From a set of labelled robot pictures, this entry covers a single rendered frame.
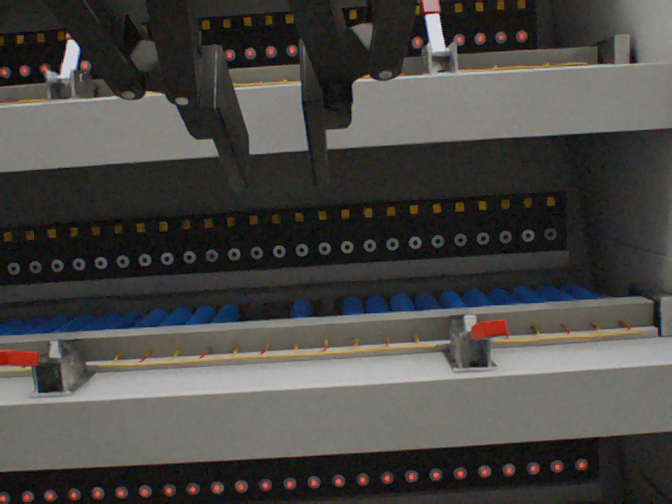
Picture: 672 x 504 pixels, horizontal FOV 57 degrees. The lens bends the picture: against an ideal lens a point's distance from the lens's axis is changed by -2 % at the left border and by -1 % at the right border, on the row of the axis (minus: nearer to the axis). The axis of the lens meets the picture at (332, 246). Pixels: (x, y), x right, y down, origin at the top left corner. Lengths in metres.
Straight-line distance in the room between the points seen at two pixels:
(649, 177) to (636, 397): 0.18
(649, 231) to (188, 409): 0.36
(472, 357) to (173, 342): 0.20
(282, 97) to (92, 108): 0.13
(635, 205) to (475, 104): 0.17
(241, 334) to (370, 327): 0.09
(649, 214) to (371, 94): 0.24
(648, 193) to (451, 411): 0.24
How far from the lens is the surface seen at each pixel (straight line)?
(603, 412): 0.43
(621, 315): 0.48
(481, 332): 0.35
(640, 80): 0.48
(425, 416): 0.40
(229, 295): 0.55
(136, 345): 0.46
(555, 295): 0.52
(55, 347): 0.44
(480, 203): 0.57
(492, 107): 0.45
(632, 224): 0.56
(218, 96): 0.24
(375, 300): 0.51
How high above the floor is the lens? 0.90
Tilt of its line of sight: 12 degrees up
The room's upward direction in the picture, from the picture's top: 4 degrees counter-clockwise
